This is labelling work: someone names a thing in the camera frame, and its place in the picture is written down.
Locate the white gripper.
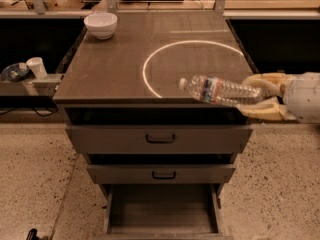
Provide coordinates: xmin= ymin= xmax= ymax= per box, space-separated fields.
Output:
xmin=236 ymin=72 xmax=320 ymax=124

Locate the clear plastic water bottle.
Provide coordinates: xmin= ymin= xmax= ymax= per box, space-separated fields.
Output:
xmin=179 ymin=75 xmax=266 ymax=107

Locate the grey drawer cabinet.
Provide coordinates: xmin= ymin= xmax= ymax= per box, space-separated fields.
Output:
xmin=52 ymin=10 xmax=268 ymax=240

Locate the bottom open drawer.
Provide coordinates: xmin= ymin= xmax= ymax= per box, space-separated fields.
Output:
xmin=100 ymin=184 xmax=233 ymax=240

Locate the middle grey drawer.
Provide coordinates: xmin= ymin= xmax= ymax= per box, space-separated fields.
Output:
xmin=87 ymin=164 xmax=235 ymax=184

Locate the grey drawer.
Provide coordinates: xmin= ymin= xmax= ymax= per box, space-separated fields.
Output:
xmin=66 ymin=125 xmax=252 ymax=154
xmin=87 ymin=164 xmax=235 ymax=184

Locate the top grey drawer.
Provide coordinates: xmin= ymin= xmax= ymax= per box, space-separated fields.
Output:
xmin=66 ymin=125 xmax=252 ymax=154

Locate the white ceramic bowl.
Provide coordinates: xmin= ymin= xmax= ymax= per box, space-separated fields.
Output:
xmin=84 ymin=12 xmax=118 ymax=40

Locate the white paper cup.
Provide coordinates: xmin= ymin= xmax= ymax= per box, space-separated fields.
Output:
xmin=26 ymin=57 xmax=47 ymax=79

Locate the dark round tray with items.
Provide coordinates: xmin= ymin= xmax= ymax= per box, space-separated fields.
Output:
xmin=1 ymin=62 xmax=30 ymax=82

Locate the black object bottom left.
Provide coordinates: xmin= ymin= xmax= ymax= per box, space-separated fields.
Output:
xmin=26 ymin=228 xmax=40 ymax=240

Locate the black cable on floor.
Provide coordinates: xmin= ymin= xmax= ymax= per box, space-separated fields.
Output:
xmin=0 ymin=106 xmax=58 ymax=118

